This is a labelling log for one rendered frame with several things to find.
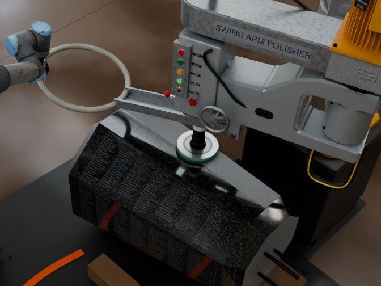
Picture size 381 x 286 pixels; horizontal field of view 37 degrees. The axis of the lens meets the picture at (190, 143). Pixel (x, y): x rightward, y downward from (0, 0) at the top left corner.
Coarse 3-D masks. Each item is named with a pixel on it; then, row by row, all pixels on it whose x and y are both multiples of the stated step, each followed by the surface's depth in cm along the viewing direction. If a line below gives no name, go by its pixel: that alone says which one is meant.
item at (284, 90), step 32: (256, 64) 253; (288, 64) 246; (224, 96) 250; (256, 96) 243; (288, 96) 236; (320, 96) 229; (352, 96) 222; (256, 128) 254; (288, 128) 246; (320, 128) 247; (352, 160) 242
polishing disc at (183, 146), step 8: (184, 136) 294; (208, 136) 296; (184, 144) 290; (208, 144) 291; (216, 144) 292; (184, 152) 286; (192, 152) 287; (200, 152) 287; (208, 152) 287; (216, 152) 288; (200, 160) 284
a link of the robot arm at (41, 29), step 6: (36, 24) 266; (42, 24) 267; (48, 24) 269; (36, 30) 263; (42, 30) 264; (48, 30) 266; (36, 36) 264; (42, 36) 265; (48, 36) 268; (42, 42) 267; (48, 42) 271; (36, 48) 271; (42, 48) 271; (48, 48) 274
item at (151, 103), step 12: (132, 96) 296; (144, 96) 293; (156, 96) 289; (132, 108) 286; (144, 108) 282; (156, 108) 279; (168, 108) 286; (180, 120) 277; (192, 120) 273; (204, 120) 270; (240, 132) 265
